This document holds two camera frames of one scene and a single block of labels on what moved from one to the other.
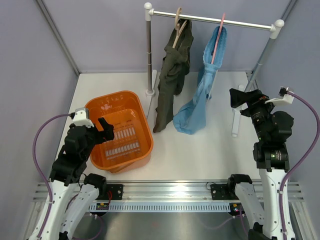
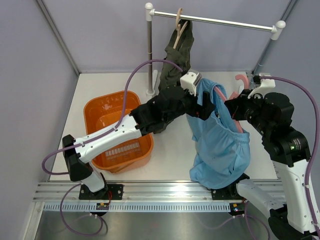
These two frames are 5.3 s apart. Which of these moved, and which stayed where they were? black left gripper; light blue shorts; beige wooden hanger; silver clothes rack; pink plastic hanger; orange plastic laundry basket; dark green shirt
Moved: pink plastic hanger; light blue shorts; black left gripper
Stayed: dark green shirt; silver clothes rack; orange plastic laundry basket; beige wooden hanger
